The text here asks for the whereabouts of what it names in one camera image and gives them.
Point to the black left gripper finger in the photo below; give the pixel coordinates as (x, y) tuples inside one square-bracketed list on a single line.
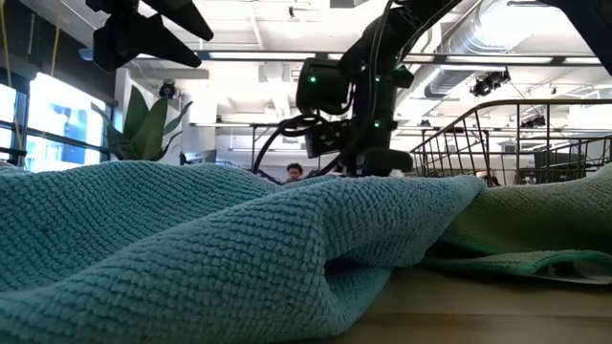
[(143, 40), (184, 16)]

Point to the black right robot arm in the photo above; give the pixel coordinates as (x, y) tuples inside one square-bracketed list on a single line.
[(382, 38)]

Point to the pale green microfiber towel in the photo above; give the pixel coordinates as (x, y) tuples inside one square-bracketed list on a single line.
[(526, 220)]

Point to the teal textured microfiber towel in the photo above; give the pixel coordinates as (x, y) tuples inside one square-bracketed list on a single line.
[(191, 248)]

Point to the round black ceiling fixture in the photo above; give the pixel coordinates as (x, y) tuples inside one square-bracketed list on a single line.
[(168, 90)]

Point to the long ceiling light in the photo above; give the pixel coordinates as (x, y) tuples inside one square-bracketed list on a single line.
[(258, 55), (502, 59)]

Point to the potted snake plant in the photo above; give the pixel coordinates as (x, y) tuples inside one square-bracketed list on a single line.
[(148, 129)]

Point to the person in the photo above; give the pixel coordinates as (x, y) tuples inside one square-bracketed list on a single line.
[(294, 172)]

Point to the bright window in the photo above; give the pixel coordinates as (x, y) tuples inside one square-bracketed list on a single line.
[(62, 110)]

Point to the black-legged background table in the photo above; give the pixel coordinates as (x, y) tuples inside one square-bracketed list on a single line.
[(229, 125)]

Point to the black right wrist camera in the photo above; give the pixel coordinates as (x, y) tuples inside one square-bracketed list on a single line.
[(325, 86)]

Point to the black ceiling-mounted camera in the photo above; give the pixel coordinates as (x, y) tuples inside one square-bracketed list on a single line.
[(487, 85)]

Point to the silver ceiling ventilation duct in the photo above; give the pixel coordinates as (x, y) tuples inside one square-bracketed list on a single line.
[(478, 28)]

